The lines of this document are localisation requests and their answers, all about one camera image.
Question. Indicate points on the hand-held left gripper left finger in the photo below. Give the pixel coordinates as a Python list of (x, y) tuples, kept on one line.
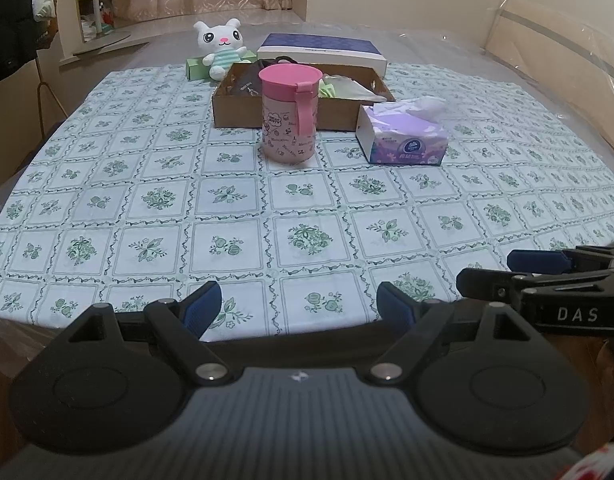
[(202, 306)]

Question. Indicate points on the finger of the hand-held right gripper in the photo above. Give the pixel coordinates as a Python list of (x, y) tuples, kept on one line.
[(537, 261), (487, 284)]

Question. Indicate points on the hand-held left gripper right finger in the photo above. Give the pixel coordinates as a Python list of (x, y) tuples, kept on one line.
[(394, 306)]

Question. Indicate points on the brown cardboard box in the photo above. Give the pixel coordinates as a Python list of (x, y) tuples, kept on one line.
[(337, 112)]

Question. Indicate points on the thin white cloth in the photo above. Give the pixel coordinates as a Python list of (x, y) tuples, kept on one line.
[(359, 87)]

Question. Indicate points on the dark grey cloth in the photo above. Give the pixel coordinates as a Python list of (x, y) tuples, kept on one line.
[(244, 82)]

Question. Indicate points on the green floral printed tablecloth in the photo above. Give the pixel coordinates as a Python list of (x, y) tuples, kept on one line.
[(337, 210)]

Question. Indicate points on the person's red patterned clothing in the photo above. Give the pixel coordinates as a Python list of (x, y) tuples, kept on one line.
[(607, 465)]

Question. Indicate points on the purple tissue pack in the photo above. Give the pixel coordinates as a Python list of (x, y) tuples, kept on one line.
[(402, 135)]

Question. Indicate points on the pink lidded cup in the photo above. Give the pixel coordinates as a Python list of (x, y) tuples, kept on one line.
[(287, 130)]

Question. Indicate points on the wooden bed headboard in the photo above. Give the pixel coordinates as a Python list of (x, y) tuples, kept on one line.
[(562, 50)]

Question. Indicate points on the small green box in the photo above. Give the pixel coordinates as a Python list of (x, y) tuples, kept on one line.
[(194, 70)]

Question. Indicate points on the white plush bunny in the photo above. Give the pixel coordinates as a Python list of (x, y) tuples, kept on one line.
[(219, 40)]

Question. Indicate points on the blue and white flat box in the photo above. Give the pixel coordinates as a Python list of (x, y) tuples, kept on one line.
[(317, 42)]

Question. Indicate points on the black jacket with small logo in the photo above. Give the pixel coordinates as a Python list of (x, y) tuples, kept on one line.
[(7, 20)]

